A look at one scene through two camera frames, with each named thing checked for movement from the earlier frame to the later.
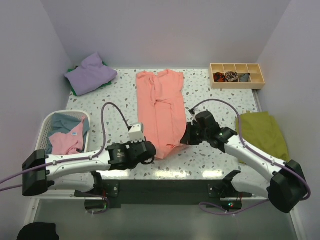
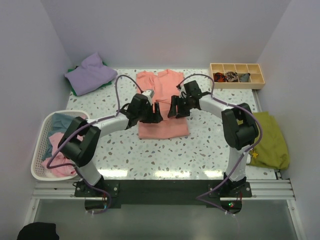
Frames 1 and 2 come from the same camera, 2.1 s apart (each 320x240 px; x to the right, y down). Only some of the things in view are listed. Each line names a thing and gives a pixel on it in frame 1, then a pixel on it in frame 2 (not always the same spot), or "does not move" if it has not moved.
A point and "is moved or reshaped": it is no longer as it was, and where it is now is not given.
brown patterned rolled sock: x=231 y=76 does not move
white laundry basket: x=42 y=140 does not move
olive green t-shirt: x=262 y=131 does not move
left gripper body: x=130 y=144 to x=147 y=113
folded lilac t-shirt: x=92 y=74 does not move
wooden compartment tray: x=240 y=76 does not move
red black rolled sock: x=218 y=77 does not move
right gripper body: x=195 y=135 to x=189 y=98
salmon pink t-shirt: x=161 y=108 is moved or reshaped
